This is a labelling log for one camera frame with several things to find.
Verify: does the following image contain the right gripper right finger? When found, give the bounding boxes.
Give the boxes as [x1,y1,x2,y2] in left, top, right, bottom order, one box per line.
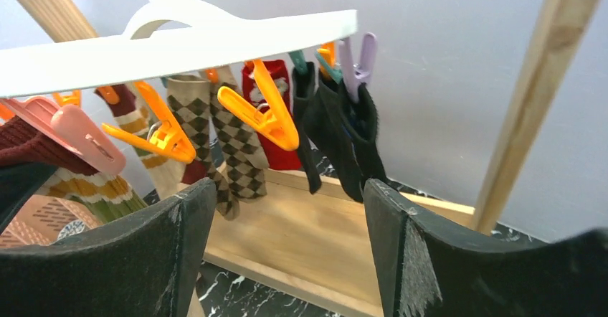
[363,179,607,316]

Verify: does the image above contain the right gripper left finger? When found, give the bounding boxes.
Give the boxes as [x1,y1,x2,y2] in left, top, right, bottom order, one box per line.
[1,178,217,316]

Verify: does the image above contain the white round clip hanger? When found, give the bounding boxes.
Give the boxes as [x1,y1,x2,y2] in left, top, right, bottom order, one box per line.
[1,0,358,98]

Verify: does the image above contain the wooden hanger rack frame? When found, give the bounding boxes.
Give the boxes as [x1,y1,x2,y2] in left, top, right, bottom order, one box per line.
[0,0,608,317]

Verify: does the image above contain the orange clothes peg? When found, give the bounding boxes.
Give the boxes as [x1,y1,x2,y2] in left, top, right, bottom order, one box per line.
[101,101,196,164]

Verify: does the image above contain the peach mesh file organizer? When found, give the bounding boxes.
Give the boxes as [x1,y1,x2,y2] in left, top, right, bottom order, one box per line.
[1,195,102,250]

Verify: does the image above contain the pink clothes peg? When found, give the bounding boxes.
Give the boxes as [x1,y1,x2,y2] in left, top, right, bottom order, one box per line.
[1,96,126,175]

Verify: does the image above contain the brown argyle sock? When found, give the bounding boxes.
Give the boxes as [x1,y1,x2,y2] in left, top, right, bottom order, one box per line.
[210,65,270,199]

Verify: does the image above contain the striped sock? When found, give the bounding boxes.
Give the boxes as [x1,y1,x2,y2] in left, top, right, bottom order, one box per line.
[95,81,207,199]
[1,116,148,224]

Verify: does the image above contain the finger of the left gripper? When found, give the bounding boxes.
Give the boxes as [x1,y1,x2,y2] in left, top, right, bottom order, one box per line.
[1,163,57,232]

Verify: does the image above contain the round patterned tape tin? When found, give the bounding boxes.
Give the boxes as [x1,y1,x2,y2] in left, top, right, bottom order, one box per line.
[57,219,89,241]

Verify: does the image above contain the yellow-orange clothes peg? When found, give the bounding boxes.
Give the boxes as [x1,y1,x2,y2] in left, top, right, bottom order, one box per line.
[217,59,300,151]

